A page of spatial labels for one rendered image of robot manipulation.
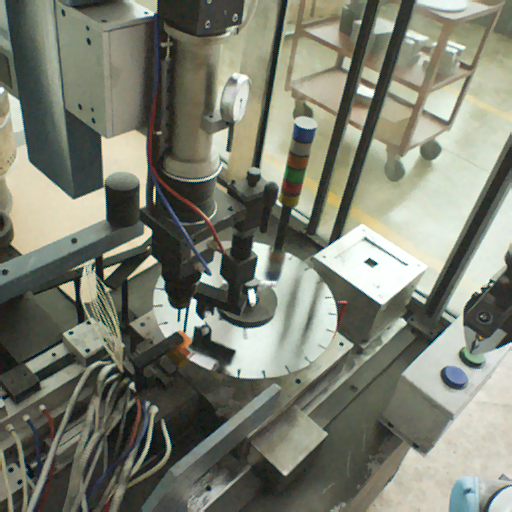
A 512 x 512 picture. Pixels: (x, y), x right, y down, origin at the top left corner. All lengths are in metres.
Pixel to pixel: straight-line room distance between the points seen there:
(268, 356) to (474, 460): 1.34
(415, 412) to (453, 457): 1.05
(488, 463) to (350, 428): 1.10
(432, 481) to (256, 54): 1.43
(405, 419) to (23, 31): 0.88
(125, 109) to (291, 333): 0.51
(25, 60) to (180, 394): 0.55
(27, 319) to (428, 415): 0.76
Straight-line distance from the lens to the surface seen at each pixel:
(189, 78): 0.62
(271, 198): 0.74
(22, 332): 1.15
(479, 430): 2.26
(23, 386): 1.00
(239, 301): 0.92
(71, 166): 0.75
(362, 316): 1.22
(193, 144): 0.66
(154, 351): 0.90
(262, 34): 1.41
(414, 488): 2.04
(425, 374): 1.09
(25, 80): 0.79
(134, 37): 0.62
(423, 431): 1.13
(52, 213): 1.51
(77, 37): 0.64
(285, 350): 0.97
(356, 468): 1.12
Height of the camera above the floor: 1.69
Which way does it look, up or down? 42 degrees down
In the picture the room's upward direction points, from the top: 11 degrees clockwise
